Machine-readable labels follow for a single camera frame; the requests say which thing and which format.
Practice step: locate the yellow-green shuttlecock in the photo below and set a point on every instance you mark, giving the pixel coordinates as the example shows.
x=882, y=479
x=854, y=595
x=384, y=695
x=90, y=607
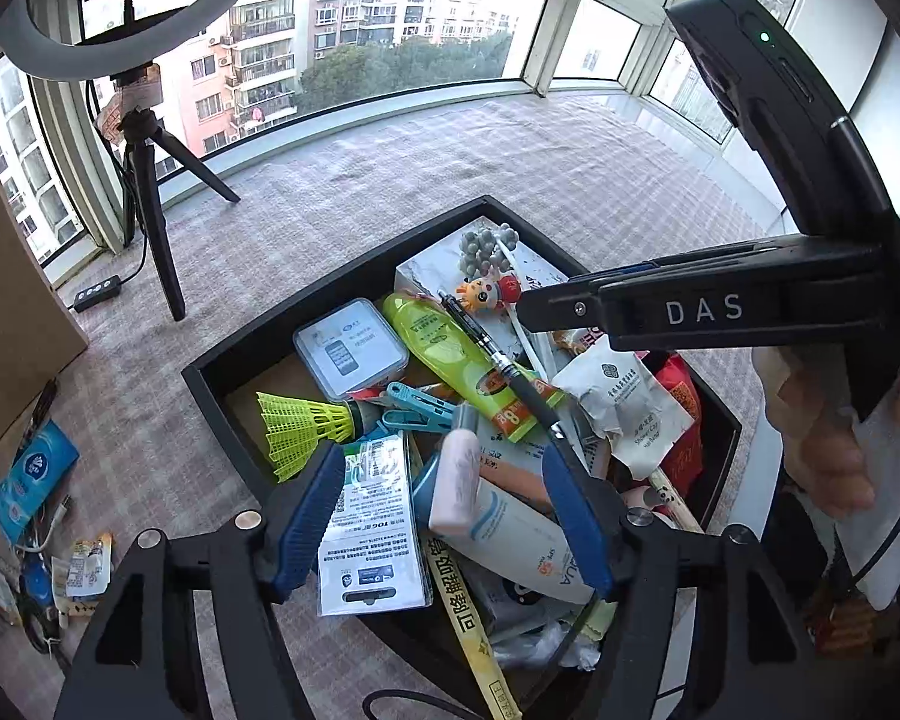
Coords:
x=300, y=424

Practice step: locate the blue wet wipe packet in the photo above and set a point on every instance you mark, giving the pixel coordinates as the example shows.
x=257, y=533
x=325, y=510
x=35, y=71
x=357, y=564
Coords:
x=34, y=476

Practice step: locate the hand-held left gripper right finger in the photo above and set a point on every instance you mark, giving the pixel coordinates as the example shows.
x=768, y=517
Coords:
x=577, y=525

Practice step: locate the blue round tape measure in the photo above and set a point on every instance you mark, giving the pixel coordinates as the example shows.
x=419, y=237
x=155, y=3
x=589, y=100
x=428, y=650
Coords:
x=36, y=585

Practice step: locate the black gel pen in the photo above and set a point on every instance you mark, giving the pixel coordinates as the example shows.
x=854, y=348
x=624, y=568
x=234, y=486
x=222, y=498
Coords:
x=495, y=356

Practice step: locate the white cream tube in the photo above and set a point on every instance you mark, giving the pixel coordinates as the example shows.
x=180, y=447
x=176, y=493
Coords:
x=0, y=592

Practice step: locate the black marker pen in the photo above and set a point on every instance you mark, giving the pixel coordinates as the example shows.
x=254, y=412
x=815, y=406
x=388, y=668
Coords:
x=45, y=405

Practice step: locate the black tripod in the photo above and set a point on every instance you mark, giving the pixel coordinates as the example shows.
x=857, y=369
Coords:
x=150, y=187

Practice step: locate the orange eraser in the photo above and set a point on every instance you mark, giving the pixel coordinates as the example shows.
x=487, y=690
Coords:
x=517, y=484

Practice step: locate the green bottle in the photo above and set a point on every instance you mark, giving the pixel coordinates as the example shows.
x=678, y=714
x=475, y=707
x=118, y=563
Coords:
x=442, y=352

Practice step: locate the white snack packet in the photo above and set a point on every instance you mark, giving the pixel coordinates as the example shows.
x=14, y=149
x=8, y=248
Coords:
x=82, y=566

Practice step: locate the grey ball cluster toy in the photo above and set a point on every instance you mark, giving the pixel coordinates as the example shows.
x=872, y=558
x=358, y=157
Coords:
x=480, y=247

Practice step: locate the marble print box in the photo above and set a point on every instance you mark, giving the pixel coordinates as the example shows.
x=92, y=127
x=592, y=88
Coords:
x=427, y=270

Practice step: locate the person's right hand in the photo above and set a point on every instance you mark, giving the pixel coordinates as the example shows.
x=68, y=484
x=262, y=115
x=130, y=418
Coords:
x=810, y=420

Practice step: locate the blue clothes peg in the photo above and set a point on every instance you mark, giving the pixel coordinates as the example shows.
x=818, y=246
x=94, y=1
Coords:
x=420, y=409

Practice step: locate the yellow printed strip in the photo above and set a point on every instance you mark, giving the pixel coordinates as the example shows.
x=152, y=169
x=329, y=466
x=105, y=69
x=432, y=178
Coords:
x=465, y=615

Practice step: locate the printed card package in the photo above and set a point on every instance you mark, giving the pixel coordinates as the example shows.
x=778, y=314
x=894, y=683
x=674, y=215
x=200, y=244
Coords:
x=375, y=525

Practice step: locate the clear plastic bag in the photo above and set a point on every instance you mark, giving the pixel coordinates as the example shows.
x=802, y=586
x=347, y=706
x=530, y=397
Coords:
x=540, y=645

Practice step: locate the clear plastic box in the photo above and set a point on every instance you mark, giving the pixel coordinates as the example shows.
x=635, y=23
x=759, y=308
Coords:
x=349, y=352

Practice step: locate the black inline remote control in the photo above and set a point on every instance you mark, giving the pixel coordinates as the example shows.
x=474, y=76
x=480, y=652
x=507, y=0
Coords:
x=97, y=291

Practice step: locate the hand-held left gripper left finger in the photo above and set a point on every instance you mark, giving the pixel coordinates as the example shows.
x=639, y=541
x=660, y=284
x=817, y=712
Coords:
x=307, y=525

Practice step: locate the red packet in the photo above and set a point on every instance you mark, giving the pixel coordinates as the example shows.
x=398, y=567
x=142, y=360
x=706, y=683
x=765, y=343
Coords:
x=682, y=397

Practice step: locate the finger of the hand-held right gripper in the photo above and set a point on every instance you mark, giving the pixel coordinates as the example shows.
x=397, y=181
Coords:
x=630, y=270
x=562, y=307

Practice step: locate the black rectangular tray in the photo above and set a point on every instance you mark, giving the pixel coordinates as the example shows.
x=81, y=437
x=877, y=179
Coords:
x=255, y=349

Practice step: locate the white sunscreen bottle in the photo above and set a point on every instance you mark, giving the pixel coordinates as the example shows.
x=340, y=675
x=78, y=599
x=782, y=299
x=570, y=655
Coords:
x=510, y=540

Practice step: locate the pink plastic case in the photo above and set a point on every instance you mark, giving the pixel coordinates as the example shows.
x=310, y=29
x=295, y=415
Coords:
x=456, y=480

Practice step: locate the cartoon doll pen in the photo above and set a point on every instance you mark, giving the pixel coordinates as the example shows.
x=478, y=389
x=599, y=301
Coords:
x=487, y=292

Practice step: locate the light wooden board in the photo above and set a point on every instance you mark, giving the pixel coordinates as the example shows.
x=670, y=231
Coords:
x=15, y=300

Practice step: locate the white paper sachet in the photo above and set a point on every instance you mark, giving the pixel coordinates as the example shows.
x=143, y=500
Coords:
x=622, y=405

